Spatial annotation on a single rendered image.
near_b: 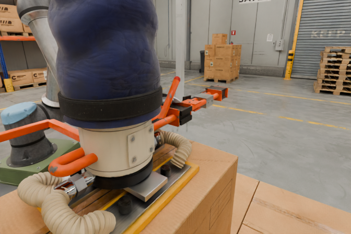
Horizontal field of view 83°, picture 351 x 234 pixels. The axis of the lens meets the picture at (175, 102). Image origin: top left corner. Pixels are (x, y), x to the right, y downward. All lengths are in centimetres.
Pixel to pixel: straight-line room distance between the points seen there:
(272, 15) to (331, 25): 210
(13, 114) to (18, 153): 21
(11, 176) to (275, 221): 135
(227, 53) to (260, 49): 276
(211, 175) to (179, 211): 16
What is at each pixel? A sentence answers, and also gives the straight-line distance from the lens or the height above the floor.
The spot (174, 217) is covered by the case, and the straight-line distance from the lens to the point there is 50.
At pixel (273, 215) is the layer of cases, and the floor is 54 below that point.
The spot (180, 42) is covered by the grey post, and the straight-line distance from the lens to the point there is 361.
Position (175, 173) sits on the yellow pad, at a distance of 57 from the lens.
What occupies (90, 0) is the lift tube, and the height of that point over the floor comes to 150.
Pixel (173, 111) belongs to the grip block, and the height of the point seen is 122.
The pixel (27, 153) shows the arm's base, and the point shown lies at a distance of 126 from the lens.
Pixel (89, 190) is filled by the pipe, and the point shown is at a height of 112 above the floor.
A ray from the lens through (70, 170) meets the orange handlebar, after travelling 44.
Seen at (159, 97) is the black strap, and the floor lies 132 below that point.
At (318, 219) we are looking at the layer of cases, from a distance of 142.
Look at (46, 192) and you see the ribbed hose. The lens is 48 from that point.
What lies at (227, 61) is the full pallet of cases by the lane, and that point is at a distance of 739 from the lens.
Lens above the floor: 143
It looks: 17 degrees down
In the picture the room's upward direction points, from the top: straight up
